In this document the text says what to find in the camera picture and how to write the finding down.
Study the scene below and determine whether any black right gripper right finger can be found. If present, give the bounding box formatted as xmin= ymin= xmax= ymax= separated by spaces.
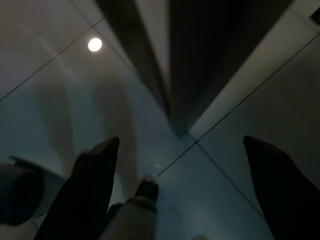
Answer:
xmin=242 ymin=135 xmax=320 ymax=240

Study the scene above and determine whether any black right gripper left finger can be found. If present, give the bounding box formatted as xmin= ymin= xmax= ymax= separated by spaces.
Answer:
xmin=34 ymin=136 xmax=121 ymax=240

